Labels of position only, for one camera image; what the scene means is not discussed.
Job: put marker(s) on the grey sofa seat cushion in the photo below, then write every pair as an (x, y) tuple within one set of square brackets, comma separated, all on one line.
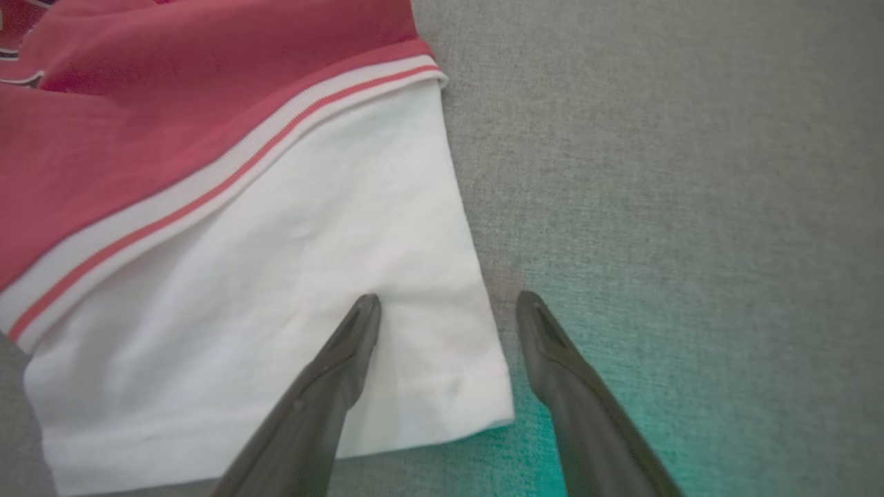
[(690, 172)]

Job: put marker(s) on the red jersey with white sleeves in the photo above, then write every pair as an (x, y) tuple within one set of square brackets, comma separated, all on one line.
[(242, 276)]

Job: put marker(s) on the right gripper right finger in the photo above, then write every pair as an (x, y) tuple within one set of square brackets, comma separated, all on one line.
[(587, 428)]

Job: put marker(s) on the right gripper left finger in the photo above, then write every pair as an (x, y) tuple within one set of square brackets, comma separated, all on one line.
[(318, 414)]

